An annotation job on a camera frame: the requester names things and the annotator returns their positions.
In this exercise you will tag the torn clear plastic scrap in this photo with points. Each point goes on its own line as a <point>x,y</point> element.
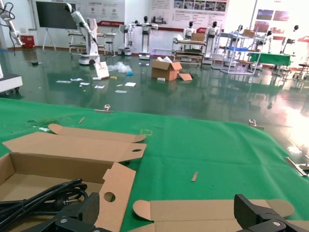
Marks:
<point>42,124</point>

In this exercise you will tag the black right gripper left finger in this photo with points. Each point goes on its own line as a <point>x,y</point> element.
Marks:
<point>72,220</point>

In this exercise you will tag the red white leaflet board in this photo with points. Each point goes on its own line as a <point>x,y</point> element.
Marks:
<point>101,70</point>

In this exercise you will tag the white humanoid robot arms spread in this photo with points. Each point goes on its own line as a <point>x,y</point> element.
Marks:
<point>144,36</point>

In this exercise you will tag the black floor item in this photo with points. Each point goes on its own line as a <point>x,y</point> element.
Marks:
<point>35,63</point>

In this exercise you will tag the metal cart rack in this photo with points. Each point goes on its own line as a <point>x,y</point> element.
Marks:
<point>188,52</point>

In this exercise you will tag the large open cardboard carton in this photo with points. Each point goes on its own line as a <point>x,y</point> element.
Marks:
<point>166,70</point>

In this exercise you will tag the white paper leaflet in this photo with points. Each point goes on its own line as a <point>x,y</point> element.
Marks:
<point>84,83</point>
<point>76,79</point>
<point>99,86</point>
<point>64,81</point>
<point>120,91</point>

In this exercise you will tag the small brown cardboard box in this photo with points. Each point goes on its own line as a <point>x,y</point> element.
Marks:
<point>198,36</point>
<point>248,33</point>

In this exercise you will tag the small wooden stick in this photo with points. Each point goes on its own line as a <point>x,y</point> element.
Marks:
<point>81,120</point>
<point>194,176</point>

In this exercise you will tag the open brown cardboard box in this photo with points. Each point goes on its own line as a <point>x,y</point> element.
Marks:
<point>193,212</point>
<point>72,147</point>

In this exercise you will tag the metal shelf rack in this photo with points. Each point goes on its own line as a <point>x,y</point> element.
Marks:
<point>236,62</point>

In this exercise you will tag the wall poster board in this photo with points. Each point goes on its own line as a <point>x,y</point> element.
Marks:
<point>189,12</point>

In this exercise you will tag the blue scrap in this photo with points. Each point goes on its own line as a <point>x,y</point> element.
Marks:
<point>129,73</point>

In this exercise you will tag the metal cloth clip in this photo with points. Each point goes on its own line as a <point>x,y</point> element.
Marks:
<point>254,125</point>
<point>105,110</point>
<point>297,167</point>

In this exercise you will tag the black stool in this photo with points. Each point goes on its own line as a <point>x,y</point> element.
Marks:
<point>109,48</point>

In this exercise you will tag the green table cloth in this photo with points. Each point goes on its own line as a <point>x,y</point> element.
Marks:
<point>205,149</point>

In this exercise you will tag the white humanoid robot black head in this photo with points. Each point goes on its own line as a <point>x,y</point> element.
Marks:
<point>189,30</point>
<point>269,39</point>
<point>239,28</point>
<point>290,39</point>
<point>212,41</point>

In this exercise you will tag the flat white box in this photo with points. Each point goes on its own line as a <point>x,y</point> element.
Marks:
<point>130,84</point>

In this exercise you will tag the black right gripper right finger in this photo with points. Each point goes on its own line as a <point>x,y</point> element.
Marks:
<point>256,217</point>

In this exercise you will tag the small white box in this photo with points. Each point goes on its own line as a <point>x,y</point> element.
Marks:
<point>161,79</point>
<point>96,78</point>

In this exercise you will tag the white workbench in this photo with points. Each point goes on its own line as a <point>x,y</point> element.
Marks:
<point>74,38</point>

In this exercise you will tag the round stool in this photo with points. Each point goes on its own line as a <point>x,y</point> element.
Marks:
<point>303,65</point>

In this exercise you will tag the green covered table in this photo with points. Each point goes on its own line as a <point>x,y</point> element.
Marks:
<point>270,59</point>

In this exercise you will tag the blue tray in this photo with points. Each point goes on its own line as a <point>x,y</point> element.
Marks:
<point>237,49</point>

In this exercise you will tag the white wheeled robot with arm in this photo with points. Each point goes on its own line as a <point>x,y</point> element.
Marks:
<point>89,43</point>

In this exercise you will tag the clear plastic bag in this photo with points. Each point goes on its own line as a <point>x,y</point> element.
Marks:
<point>119,66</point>

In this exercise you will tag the white industrial robot arm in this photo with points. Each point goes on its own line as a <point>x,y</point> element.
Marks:
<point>10,29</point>

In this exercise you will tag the red box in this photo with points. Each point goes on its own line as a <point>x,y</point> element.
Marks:
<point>27,41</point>

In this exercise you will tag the white robot on round base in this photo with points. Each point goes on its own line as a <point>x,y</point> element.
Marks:
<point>124,39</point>

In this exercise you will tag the black display on stand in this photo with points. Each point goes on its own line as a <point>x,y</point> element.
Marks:
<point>56,14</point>

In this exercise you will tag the white machine base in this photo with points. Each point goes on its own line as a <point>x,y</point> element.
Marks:
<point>9,82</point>

